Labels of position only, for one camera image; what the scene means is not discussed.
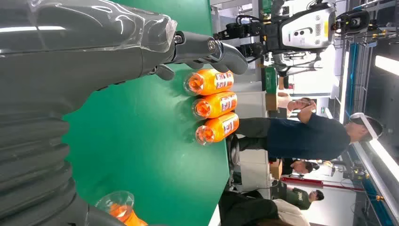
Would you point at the red bar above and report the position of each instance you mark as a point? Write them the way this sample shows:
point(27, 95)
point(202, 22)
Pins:
point(299, 181)

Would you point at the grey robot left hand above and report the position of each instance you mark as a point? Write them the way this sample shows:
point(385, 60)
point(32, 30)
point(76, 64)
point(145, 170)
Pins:
point(78, 56)

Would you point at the orange bottle with clear cap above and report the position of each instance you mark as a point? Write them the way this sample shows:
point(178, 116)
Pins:
point(215, 105)
point(218, 128)
point(209, 81)
point(120, 207)

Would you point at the black round stool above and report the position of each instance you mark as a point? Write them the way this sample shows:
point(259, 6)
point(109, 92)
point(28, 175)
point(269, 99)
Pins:
point(233, 151)

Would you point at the green crate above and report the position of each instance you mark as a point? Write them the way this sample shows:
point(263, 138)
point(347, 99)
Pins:
point(270, 79)

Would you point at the seated person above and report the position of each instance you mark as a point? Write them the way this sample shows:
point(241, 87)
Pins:
point(246, 209)

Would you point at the cardboard box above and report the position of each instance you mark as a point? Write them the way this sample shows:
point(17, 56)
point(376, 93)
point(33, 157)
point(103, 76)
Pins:
point(272, 101)
point(276, 169)

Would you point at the black and white humanoid robot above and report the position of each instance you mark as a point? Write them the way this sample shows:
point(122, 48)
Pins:
point(305, 31)

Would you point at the person with headset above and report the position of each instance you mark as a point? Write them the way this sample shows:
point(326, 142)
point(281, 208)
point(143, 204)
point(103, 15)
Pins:
point(305, 137)

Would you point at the green table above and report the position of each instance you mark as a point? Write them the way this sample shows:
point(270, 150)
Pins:
point(140, 140)

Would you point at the white desk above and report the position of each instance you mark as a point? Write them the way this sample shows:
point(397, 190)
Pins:
point(215, 218)

